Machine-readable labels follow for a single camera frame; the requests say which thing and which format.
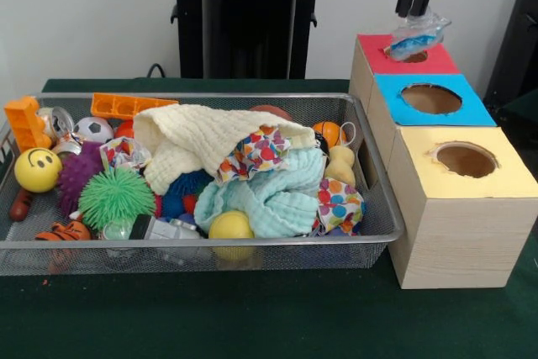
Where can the clear plastic packet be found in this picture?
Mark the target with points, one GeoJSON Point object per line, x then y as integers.
{"type": "Point", "coordinates": [414, 41]}

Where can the cream ribbed cloth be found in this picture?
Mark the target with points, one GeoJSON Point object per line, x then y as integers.
{"type": "Point", "coordinates": [189, 136]}

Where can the blue spiky toy with face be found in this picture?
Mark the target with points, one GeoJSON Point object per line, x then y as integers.
{"type": "Point", "coordinates": [183, 191]}

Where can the wooden box with three holes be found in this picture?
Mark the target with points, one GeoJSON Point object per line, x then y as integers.
{"type": "Point", "coordinates": [462, 228]}

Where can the shallow clear mesh bin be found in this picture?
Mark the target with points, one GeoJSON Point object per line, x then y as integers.
{"type": "Point", "coordinates": [126, 258]}

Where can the black upright panel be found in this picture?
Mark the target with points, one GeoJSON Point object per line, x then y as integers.
{"type": "Point", "coordinates": [517, 39]}

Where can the small orange basketball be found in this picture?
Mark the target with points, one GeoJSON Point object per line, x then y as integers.
{"type": "Point", "coordinates": [330, 134]}

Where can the mint ribbed cloth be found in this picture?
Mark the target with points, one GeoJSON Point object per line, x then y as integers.
{"type": "Point", "coordinates": [286, 203]}

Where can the plain yellow ball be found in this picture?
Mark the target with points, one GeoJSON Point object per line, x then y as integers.
{"type": "Point", "coordinates": [230, 226]}

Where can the long orange block with holes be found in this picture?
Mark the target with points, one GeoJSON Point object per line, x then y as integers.
{"type": "Point", "coordinates": [117, 106]}

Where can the large green spiky ball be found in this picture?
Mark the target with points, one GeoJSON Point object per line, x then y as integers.
{"type": "Point", "coordinates": [114, 197]}

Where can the purple spiky ball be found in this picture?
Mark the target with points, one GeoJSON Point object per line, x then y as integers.
{"type": "Point", "coordinates": [77, 174]}

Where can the orange plastic toy piece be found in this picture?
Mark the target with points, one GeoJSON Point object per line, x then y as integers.
{"type": "Point", "coordinates": [25, 123]}

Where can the yellow smiley ball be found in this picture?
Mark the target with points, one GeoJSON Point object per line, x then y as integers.
{"type": "Point", "coordinates": [38, 170]}

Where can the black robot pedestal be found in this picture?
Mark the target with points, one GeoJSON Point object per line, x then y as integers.
{"type": "Point", "coordinates": [248, 18]}

